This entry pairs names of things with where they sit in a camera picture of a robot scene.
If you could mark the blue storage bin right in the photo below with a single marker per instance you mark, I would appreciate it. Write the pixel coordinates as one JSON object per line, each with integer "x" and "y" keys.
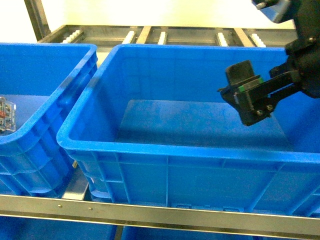
{"x": 151, "y": 128}

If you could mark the red mushroom push button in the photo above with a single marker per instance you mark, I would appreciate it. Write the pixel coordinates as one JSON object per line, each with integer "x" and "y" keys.
{"x": 7, "y": 116}

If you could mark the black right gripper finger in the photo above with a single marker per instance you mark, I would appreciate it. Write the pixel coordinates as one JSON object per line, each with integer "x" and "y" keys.
{"x": 251, "y": 103}
{"x": 239, "y": 72}

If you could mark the metal rack shelf frame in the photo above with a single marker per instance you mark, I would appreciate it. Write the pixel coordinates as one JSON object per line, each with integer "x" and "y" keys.
{"x": 76, "y": 203}

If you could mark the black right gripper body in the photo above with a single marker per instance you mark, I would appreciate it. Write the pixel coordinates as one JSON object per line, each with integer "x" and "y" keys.
{"x": 300, "y": 72}

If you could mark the blue storage bin left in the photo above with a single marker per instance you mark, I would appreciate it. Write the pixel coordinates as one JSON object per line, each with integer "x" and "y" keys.
{"x": 43, "y": 81}

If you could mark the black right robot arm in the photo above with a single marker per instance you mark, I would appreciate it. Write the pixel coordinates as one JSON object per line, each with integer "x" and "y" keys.
{"x": 304, "y": 13}

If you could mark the blue storage bin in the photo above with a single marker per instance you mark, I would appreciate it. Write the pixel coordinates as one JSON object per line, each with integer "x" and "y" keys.
{"x": 151, "y": 128}
{"x": 43, "y": 81}

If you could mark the blue lower bin right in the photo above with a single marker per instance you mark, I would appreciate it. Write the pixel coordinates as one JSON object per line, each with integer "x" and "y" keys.
{"x": 145, "y": 233}

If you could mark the blue lower bin left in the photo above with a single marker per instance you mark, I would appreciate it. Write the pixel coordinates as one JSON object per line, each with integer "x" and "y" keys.
{"x": 14, "y": 228}

